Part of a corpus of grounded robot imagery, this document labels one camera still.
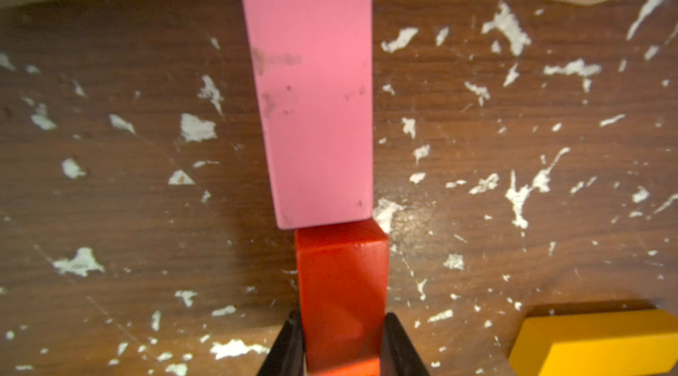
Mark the yellow block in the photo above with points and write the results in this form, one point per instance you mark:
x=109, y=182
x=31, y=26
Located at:
x=608, y=343

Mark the pink block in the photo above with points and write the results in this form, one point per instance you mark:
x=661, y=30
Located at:
x=313, y=76

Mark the red block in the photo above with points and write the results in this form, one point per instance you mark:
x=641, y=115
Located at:
x=342, y=279

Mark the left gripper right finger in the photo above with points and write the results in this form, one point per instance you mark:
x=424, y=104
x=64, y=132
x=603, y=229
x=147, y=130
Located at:
x=398, y=355

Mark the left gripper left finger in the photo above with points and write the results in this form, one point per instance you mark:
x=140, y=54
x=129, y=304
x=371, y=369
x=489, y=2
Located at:
x=287, y=355

